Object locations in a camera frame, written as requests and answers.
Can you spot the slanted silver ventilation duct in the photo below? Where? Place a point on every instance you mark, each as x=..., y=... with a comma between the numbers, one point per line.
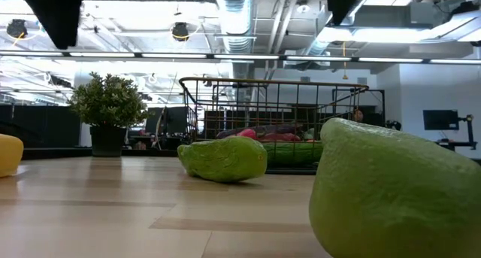
x=317, y=47

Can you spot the dark red pepper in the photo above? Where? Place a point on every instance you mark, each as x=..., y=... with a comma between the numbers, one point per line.
x=282, y=137

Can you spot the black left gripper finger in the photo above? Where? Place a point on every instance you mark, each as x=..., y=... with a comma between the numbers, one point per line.
x=56, y=17

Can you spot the light green cucumber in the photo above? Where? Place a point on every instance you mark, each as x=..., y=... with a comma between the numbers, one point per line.
x=223, y=158

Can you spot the dark office desk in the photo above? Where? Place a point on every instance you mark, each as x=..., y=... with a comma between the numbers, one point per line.
x=456, y=144

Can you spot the black partition panels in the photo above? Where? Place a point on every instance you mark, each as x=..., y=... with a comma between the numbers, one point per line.
x=37, y=126

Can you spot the yellow lemon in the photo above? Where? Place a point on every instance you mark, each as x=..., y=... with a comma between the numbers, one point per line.
x=9, y=154

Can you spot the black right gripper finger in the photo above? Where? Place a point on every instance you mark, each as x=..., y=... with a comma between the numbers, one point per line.
x=343, y=2

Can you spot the dark green cucumber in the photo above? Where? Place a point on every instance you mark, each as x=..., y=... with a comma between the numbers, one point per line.
x=293, y=153

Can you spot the small potted green plant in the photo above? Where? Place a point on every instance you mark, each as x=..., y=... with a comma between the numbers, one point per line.
x=109, y=100

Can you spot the black desktop monitors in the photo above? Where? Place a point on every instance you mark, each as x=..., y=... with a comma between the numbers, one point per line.
x=167, y=120

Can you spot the black wall monitor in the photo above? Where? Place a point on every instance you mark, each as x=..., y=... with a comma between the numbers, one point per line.
x=440, y=119

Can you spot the silver ribbed ventilation duct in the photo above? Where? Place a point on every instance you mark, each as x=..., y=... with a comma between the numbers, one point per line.
x=235, y=21

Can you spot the black aluminium table frame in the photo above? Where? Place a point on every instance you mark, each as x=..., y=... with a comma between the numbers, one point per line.
x=56, y=152

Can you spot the person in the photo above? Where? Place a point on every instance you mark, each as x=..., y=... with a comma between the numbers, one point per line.
x=358, y=116

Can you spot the long ceiling light strip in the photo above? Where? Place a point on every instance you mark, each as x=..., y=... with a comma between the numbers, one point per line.
x=240, y=56

